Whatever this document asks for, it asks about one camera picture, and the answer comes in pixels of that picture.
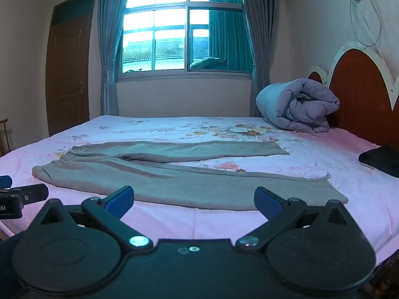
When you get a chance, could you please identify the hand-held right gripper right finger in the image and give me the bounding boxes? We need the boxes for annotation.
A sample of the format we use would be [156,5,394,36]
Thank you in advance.
[236,187,359,251]

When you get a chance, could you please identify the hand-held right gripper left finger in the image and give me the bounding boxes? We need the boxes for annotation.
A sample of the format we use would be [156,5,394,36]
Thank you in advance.
[31,186,154,251]

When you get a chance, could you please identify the grey pants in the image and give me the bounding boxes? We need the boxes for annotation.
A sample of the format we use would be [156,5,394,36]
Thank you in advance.
[32,141,349,211]

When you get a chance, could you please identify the wooden chair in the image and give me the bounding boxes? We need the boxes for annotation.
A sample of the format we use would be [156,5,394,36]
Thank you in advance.
[0,118,13,157]

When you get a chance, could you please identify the bed with floral pink sheet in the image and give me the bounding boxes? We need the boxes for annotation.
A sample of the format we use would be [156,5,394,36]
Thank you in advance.
[0,115,399,260]

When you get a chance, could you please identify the rolled lilac quilt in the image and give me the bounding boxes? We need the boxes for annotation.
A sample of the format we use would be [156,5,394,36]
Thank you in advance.
[256,78,340,134]

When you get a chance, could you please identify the dark cloth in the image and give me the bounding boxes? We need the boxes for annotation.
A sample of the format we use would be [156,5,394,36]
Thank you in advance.
[358,145,399,179]

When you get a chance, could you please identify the brown wooden door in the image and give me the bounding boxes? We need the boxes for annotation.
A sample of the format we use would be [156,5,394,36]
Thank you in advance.
[45,0,98,137]

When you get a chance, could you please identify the red wooden headboard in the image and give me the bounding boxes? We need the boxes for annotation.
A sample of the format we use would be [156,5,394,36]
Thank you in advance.
[307,42,399,153]

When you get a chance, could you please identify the grey bundle outside window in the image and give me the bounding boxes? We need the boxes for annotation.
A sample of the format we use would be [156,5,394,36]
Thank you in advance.
[190,57,227,71]

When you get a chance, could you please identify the white cable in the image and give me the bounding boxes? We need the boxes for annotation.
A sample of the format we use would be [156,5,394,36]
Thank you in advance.
[349,0,383,48]

